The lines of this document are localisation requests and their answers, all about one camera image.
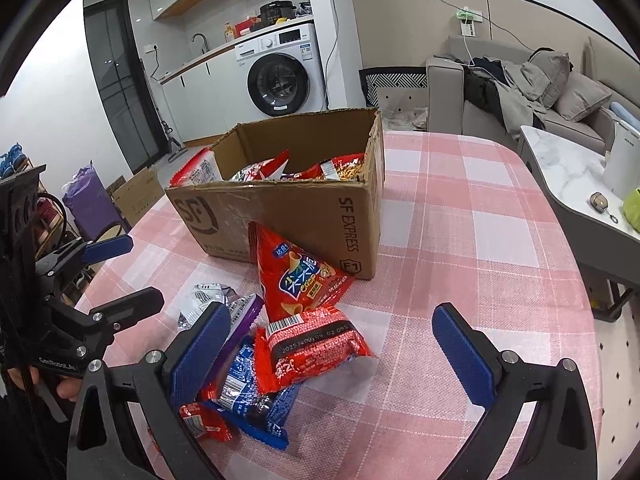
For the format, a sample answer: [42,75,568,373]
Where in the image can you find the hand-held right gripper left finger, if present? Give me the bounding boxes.
[67,301,236,480]

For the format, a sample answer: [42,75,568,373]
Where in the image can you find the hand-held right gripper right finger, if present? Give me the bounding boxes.
[432,302,598,480]

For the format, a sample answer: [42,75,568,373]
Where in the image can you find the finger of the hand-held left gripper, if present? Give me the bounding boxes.
[45,287,166,348]
[35,234,134,281]

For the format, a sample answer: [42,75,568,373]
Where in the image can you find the blue snack packet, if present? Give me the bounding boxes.
[202,335,301,451]

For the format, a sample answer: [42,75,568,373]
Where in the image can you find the small silver packet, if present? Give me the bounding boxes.
[177,284,241,331]

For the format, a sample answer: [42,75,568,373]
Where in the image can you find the silver purple-edged snack packet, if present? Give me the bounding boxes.
[220,294,265,361]

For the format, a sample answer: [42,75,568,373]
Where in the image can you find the small red snack packet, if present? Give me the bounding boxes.
[179,402,235,442]

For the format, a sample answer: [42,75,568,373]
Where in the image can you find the red triangular chips packet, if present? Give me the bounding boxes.
[248,221,356,328]

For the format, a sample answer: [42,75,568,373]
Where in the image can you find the brown cardboard box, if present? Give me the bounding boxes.
[165,106,386,281]

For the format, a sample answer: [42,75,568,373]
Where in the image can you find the orange noodle snack packet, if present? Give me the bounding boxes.
[300,152,367,182]

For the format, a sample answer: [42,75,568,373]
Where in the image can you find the person's left forearm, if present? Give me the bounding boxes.
[0,390,71,480]

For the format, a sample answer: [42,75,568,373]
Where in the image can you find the person's left hand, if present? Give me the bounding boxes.
[6,366,87,402]

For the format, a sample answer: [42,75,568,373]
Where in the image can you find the round beige stool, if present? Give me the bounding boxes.
[90,222,128,243]

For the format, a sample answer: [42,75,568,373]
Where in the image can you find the purple bag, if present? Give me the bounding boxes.
[62,162,118,241]

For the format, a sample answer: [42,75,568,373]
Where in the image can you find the small floor cardboard box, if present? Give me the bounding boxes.
[111,166,166,228]

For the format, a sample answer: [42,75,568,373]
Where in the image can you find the wooden shoe rack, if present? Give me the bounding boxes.
[0,157,88,281]

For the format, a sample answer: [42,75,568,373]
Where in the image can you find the pink plaid tablecloth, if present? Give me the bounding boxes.
[74,130,596,480]

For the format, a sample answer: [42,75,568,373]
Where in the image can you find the upright floor mop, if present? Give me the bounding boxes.
[140,57,188,163]

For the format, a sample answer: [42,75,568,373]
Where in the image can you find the blue shoes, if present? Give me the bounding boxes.
[0,144,25,178]

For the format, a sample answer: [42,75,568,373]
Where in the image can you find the dark glass door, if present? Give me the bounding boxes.
[82,0,166,173]

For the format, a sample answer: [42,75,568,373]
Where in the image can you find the white lower kitchen cabinet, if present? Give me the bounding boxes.
[160,42,261,143]

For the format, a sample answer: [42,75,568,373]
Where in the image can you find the metal tea infuser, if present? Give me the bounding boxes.
[589,191,621,223]

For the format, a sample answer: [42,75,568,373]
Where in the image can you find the marble coffee table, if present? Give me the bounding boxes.
[517,125,640,323]

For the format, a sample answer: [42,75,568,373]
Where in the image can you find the green cup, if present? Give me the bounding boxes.
[622,187,640,233]

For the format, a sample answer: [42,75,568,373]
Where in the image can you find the white electric kettle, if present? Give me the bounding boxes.
[602,120,640,200]

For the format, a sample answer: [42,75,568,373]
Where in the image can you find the grey sofa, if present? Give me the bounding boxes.
[425,35,640,156]

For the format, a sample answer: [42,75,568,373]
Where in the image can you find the black garment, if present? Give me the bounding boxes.
[464,57,506,121]

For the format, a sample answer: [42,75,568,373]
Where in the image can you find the grey jacket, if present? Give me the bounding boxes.
[492,60,551,136]

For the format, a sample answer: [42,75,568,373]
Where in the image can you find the white washing machine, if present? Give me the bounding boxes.
[235,22,328,118]

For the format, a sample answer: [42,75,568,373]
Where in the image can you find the light grey pillow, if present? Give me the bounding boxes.
[552,71,613,122]

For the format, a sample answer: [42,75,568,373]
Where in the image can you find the black pressure cooker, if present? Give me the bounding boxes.
[259,0,300,25]

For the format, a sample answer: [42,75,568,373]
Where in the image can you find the light blue blanket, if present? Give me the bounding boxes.
[610,101,640,128]

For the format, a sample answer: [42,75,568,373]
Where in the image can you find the dark grey pillow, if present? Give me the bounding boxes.
[529,50,571,108]

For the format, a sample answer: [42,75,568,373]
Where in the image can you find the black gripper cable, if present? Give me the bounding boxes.
[30,192,69,261]

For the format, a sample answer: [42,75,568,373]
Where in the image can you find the green wall power adapter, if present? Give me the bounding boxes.
[456,6,483,37]

